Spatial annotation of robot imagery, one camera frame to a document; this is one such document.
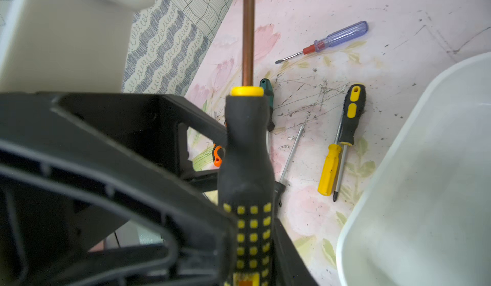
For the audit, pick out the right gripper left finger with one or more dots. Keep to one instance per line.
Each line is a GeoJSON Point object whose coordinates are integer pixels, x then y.
{"type": "Point", "coordinates": [98, 189]}

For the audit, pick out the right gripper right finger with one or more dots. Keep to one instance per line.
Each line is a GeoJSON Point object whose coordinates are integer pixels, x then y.
{"type": "Point", "coordinates": [288, 268]}

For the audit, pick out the black handle yellow-end screwdriver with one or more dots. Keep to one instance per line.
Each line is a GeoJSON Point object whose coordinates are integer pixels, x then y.
{"type": "Point", "coordinates": [279, 186]}

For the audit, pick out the black yellow-dotted brown-shaft screwdriver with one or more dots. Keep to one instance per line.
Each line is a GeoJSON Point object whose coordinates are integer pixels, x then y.
{"type": "Point", "coordinates": [246, 179]}

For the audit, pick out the black yellow oval-grip screwdriver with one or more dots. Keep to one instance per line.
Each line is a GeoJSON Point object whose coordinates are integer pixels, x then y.
{"type": "Point", "coordinates": [353, 108]}

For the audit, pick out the yellow handle screwdriver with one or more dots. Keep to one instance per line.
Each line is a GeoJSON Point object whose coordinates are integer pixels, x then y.
{"type": "Point", "coordinates": [330, 166]}

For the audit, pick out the large orange black screwdriver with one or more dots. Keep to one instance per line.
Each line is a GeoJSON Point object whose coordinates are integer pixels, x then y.
{"type": "Point", "coordinates": [217, 154]}

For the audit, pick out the white plastic storage box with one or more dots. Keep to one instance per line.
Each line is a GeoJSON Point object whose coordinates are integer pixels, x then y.
{"type": "Point", "coordinates": [424, 219]}

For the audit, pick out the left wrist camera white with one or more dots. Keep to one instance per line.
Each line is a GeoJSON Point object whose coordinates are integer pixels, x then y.
{"type": "Point", "coordinates": [67, 45]}

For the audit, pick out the green black handle screwdriver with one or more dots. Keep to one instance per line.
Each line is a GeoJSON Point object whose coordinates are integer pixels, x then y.
{"type": "Point", "coordinates": [266, 85]}

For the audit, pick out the blue transparent handle screwdriver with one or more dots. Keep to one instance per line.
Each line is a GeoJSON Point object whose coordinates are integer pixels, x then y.
{"type": "Point", "coordinates": [334, 39]}

